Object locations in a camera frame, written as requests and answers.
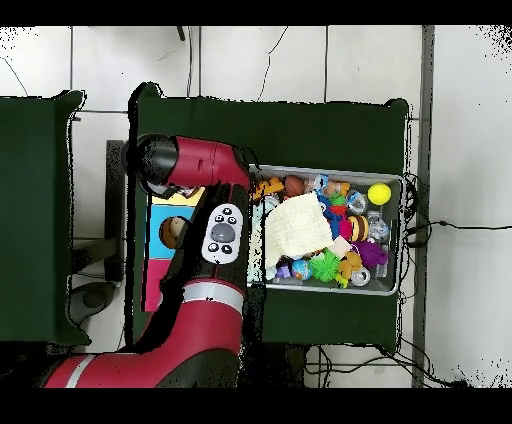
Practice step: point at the cream waffle cloth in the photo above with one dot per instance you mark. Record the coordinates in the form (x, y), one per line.
(298, 228)

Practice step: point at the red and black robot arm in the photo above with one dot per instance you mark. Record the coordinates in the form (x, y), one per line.
(192, 340)

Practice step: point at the wooden box with three holes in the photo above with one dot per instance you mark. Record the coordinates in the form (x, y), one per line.
(160, 212)

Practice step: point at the orange plastic building block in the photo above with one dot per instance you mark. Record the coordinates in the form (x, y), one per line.
(268, 187)

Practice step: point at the brown toy basketball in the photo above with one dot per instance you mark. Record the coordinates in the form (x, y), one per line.
(295, 186)

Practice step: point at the blue globe ball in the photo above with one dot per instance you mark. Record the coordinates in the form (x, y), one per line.
(302, 269)

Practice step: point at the green spiky ball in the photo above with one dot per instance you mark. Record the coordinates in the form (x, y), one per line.
(324, 266)

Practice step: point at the toy hamburger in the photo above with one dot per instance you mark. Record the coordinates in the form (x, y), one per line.
(359, 228)

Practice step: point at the dark green table cloth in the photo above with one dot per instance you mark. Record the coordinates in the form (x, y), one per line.
(320, 128)
(32, 200)

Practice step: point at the brown plush toy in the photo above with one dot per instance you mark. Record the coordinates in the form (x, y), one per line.
(350, 264)

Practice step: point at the purple spiky toy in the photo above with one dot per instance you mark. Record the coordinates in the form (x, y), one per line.
(372, 254)

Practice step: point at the yellow plastic ball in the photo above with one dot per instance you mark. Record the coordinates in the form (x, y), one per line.
(379, 193)

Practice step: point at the black upright panel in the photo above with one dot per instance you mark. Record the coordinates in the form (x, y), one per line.
(114, 248)

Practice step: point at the dark grey floor base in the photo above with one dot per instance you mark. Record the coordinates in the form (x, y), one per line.
(94, 298)

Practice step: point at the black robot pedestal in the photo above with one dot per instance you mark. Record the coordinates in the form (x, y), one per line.
(280, 366)

